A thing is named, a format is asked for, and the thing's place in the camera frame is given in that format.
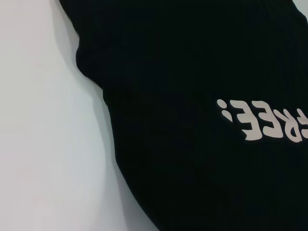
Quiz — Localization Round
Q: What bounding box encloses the black shirt with FREE print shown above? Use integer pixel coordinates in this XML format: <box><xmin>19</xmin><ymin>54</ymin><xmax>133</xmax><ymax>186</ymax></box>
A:
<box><xmin>57</xmin><ymin>0</ymin><xmax>308</xmax><ymax>231</ymax></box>

